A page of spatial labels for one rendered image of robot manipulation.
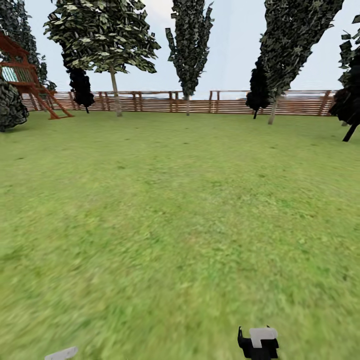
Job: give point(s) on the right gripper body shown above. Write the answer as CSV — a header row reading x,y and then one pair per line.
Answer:
x,y
267,352

